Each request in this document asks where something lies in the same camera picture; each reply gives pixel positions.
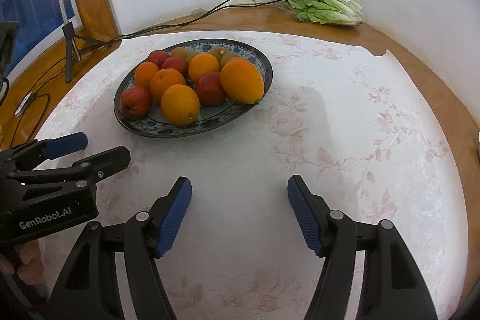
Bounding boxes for white floral tablecloth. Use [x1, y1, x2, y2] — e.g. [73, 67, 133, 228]
[35, 29, 464, 320]

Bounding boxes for green lettuce in plastic wrap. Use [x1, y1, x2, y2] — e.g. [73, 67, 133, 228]
[284, 0, 364, 27]

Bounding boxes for black power cable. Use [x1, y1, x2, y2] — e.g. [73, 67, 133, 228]
[109, 0, 291, 45]

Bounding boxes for blue patterned ceramic plate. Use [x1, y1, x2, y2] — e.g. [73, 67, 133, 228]
[113, 39, 274, 139]

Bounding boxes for orange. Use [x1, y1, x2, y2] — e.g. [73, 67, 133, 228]
[188, 52, 221, 84]
[134, 61, 161, 91]
[149, 68, 187, 102]
[160, 84, 201, 127]
[220, 57, 265, 104]

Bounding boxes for person's left hand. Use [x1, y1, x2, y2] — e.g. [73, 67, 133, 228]
[15, 241, 43, 285]

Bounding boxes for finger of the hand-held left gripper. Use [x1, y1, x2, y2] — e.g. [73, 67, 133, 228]
[5, 146, 131, 191]
[0, 132, 89, 178]

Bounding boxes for black tripod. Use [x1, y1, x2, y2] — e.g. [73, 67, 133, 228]
[62, 0, 113, 84]

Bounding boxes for small white device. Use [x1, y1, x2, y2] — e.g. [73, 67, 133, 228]
[15, 94, 35, 117]

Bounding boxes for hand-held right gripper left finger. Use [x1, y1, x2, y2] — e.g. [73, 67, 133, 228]
[48, 176, 193, 320]

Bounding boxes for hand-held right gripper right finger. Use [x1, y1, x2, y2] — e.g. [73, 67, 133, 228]
[287, 175, 437, 320]

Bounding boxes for red apple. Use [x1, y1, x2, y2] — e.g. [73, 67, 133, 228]
[195, 71, 228, 106]
[119, 86, 154, 121]
[160, 57, 189, 76]
[146, 50, 170, 68]

